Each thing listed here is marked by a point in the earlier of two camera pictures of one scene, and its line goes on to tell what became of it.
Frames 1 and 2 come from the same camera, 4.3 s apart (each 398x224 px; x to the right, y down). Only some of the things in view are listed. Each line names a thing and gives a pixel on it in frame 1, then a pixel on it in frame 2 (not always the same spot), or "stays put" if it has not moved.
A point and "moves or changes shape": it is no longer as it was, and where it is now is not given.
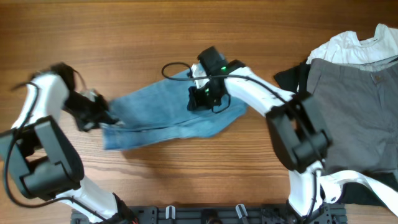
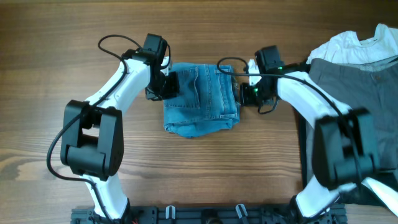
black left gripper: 101,116 → 172,90
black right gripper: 197,99 → 247,98
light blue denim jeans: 155,110 moves or changes shape
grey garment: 357,107 stays put
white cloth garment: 347,47 stays put
